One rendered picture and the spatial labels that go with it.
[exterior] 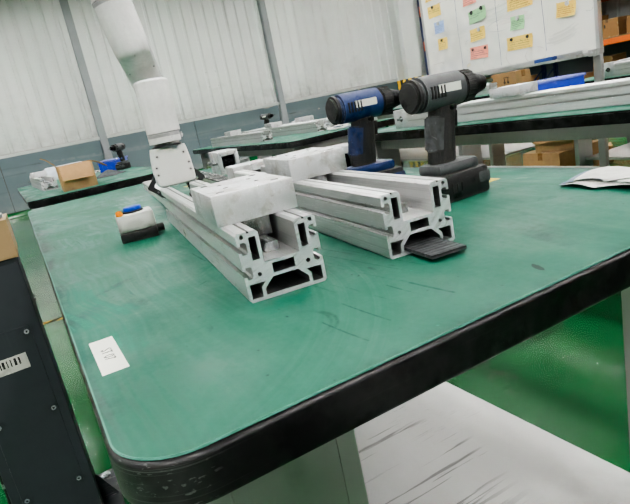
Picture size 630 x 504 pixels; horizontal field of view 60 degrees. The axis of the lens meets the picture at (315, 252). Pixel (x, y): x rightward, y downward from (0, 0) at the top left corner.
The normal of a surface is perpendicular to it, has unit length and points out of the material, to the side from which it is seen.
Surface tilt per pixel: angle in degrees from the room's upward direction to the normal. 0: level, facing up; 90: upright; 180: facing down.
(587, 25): 90
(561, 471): 0
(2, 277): 90
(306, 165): 90
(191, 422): 0
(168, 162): 91
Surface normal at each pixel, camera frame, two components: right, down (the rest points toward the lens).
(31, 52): 0.48, 0.14
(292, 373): -0.19, -0.95
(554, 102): -0.84, 0.29
